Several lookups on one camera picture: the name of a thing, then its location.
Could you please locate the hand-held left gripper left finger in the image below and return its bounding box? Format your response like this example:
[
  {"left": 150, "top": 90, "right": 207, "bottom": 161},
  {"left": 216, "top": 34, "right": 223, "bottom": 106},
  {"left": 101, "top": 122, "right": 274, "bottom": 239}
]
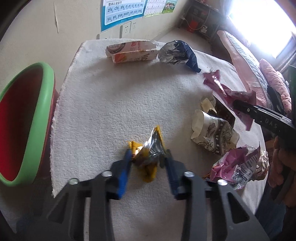
[{"left": 47, "top": 148, "right": 133, "bottom": 241}]

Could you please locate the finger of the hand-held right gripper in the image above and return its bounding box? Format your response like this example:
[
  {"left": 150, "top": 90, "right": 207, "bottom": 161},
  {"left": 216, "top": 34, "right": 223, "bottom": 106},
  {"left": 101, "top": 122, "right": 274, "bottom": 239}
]
[{"left": 232, "top": 100, "right": 288, "bottom": 122}]

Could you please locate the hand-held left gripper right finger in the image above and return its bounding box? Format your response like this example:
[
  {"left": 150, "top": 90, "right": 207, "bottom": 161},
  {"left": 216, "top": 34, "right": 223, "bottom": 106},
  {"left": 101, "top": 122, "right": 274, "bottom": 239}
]
[{"left": 162, "top": 149, "right": 271, "bottom": 241}]

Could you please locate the magenta plastic wrapper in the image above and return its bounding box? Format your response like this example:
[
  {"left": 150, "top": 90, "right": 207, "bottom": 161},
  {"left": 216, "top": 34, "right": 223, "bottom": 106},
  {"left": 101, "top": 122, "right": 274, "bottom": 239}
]
[{"left": 203, "top": 70, "right": 257, "bottom": 131}]

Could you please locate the yellow and silver foil wrapper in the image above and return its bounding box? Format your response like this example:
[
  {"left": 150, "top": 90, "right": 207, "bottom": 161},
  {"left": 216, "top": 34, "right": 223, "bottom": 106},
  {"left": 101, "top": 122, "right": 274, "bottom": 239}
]
[{"left": 128, "top": 125, "right": 167, "bottom": 183}]

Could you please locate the red bin with green rim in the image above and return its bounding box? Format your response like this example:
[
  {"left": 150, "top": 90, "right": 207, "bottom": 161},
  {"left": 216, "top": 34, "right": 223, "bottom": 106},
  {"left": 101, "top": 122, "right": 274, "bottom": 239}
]
[{"left": 0, "top": 62, "right": 59, "bottom": 187}]

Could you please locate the person's right hand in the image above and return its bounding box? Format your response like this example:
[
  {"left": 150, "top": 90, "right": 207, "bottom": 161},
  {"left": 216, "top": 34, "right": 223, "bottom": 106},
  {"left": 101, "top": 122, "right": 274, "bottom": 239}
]
[{"left": 268, "top": 136, "right": 296, "bottom": 207}]

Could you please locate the black cloth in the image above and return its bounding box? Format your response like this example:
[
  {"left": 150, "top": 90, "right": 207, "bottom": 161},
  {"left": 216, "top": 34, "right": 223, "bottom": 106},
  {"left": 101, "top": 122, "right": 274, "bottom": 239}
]
[{"left": 266, "top": 86, "right": 288, "bottom": 114}]

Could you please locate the crumpled beige paper cup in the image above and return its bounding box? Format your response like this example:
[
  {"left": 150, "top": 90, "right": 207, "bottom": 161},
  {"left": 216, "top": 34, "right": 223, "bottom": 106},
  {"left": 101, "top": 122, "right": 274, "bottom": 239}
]
[{"left": 200, "top": 95, "right": 218, "bottom": 114}]

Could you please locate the printed paper cup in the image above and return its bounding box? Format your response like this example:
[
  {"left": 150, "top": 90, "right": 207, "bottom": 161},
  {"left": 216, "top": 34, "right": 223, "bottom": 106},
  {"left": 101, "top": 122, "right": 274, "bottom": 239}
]
[{"left": 191, "top": 109, "right": 240, "bottom": 156}]

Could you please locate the pink floral pillow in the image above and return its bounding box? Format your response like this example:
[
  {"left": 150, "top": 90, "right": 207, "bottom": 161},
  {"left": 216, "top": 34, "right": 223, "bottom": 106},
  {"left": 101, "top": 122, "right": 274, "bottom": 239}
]
[{"left": 259, "top": 58, "right": 292, "bottom": 114}]

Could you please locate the bed with checked sheet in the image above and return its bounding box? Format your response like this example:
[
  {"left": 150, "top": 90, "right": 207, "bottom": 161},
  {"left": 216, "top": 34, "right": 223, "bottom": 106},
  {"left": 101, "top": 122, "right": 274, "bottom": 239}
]
[{"left": 216, "top": 30, "right": 296, "bottom": 116}]

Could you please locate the pink snack bag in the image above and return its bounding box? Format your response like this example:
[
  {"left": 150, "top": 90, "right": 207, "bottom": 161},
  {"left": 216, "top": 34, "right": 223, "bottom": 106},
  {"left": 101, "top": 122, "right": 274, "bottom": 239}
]
[{"left": 203, "top": 145, "right": 262, "bottom": 190}]

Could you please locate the dark blue foil bag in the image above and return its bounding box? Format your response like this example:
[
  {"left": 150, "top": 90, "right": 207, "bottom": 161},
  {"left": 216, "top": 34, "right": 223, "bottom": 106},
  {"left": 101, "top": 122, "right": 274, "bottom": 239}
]
[{"left": 157, "top": 40, "right": 201, "bottom": 74}]

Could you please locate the bright window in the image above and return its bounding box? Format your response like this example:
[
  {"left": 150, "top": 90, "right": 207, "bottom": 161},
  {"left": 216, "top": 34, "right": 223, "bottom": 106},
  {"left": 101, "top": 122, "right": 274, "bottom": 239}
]
[{"left": 228, "top": 0, "right": 296, "bottom": 58}]

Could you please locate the red container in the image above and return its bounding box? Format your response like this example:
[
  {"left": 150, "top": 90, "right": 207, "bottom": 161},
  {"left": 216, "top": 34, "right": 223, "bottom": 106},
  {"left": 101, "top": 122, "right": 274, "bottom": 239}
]
[{"left": 187, "top": 20, "right": 200, "bottom": 33}]

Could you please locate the dark shelf unit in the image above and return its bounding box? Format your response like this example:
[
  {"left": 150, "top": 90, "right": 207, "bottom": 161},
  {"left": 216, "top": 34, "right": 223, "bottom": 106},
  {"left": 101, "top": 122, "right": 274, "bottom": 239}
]
[{"left": 178, "top": 0, "right": 226, "bottom": 40}]

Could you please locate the pink and white flattened carton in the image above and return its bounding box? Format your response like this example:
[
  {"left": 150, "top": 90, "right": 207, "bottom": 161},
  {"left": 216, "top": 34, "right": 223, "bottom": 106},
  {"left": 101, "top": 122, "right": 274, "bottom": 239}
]
[{"left": 106, "top": 40, "right": 160, "bottom": 64}]

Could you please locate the green chart wall poster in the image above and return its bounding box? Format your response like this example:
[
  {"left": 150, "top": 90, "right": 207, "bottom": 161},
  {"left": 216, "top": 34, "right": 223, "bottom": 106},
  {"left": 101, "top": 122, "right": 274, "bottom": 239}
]
[{"left": 161, "top": 0, "right": 178, "bottom": 14}]

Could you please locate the white chart wall poster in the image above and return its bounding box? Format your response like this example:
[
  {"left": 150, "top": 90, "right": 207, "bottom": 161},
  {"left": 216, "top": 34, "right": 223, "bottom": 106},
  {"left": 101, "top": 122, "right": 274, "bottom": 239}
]
[{"left": 143, "top": 0, "right": 166, "bottom": 18}]

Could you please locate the blue letter wall poster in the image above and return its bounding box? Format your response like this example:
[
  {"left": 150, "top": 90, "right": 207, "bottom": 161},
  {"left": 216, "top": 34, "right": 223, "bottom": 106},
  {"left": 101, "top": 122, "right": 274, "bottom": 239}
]
[{"left": 100, "top": 0, "right": 148, "bottom": 32}]

